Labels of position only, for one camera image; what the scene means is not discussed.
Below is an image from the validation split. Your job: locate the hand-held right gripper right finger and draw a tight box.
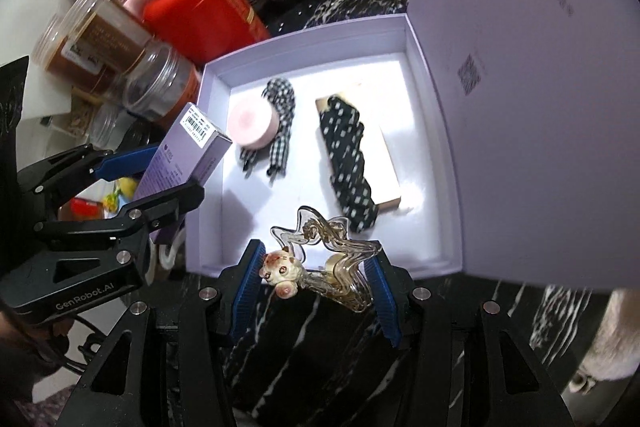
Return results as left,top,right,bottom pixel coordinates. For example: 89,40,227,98
364,252,571,427

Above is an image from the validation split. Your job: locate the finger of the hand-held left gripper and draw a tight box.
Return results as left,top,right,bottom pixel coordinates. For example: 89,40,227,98
20,144,161,208
32,181,206,258

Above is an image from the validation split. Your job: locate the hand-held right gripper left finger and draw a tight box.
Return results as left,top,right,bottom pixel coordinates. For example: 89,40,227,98
75,238,267,427

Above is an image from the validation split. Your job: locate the clear bear hair claw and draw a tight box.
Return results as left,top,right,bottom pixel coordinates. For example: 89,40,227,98
260,206,383,313

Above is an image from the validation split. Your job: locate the small purple box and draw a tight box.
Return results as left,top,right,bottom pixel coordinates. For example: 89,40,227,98
132,103,233,248

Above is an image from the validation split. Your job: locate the pink round jar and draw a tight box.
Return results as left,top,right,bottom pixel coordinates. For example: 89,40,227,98
227,96,281,149

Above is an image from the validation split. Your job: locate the lavender gift box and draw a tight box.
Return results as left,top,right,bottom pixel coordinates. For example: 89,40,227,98
185,0,640,293

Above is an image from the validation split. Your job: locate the black polka dot scrunchie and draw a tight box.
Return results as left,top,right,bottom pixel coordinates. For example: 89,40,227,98
319,96,381,234

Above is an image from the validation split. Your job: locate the person's left hand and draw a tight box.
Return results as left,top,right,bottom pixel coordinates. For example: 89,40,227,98
0,309,68,378

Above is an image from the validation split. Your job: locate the orange jar red label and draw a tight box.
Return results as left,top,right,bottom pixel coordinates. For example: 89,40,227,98
67,197,108,220

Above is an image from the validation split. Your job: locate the clear jar of nuts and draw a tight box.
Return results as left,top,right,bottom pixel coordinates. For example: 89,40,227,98
65,89,108,138

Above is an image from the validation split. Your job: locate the small gold box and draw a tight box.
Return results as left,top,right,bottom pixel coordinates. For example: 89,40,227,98
315,93,403,212

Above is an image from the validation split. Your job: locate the floral printed cloth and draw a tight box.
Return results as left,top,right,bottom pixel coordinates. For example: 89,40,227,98
30,394,76,427

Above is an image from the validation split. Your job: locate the black white checkered hair bow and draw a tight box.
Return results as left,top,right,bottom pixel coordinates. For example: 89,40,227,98
239,77,297,180

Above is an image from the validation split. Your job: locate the red canister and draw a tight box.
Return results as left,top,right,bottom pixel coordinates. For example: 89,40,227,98
142,0,272,62

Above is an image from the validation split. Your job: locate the cream fluffy cloth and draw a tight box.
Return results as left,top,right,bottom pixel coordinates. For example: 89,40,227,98
565,287,640,398

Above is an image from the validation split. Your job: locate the black cable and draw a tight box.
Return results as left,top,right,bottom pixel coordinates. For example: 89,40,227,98
47,322,103,375

